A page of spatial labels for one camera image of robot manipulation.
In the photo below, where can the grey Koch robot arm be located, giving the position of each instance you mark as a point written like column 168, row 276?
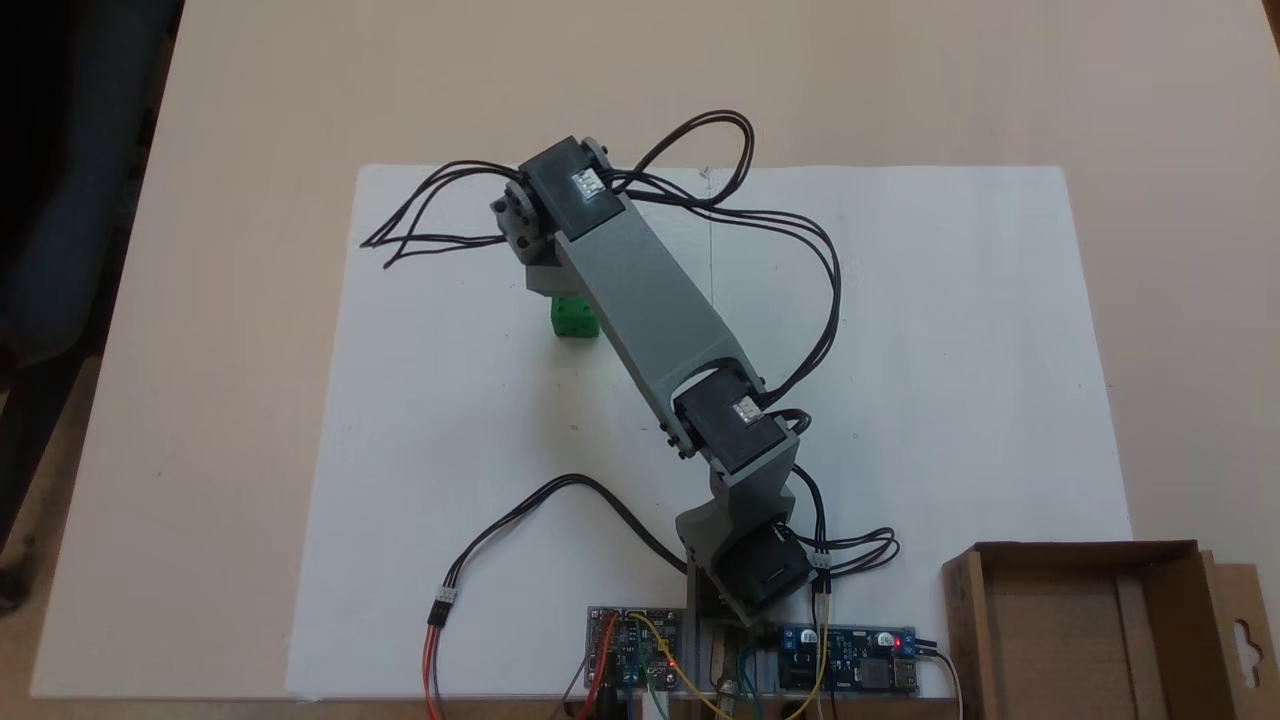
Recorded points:
column 650, row 300

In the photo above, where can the white paper sheet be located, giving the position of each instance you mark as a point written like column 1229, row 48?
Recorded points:
column 480, row 450

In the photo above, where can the brown cardboard box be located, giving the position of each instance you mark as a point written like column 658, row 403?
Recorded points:
column 1060, row 640

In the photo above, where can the blue circuit board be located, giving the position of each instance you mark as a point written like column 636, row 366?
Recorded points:
column 850, row 660

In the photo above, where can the green dice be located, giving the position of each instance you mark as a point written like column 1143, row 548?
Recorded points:
column 573, row 320

